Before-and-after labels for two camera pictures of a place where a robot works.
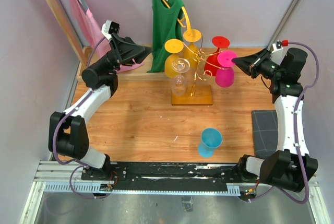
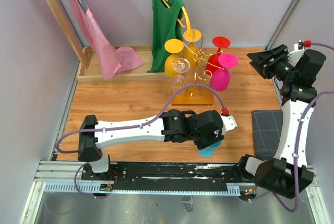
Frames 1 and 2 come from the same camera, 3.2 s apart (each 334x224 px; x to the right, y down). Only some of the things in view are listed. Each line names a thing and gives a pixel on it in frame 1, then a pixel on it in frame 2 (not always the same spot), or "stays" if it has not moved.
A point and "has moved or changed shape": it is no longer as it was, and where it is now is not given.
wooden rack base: x=202 y=96 stays
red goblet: x=211 y=63 stays
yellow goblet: x=190 y=52 stays
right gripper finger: x=244 y=62 to x=259 y=60
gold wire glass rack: x=199 y=57 stays
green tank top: x=167 y=14 stays
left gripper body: x=111 y=57 to x=203 y=141
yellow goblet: x=173 y=46 stays
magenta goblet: x=225 y=75 has moved or changed shape
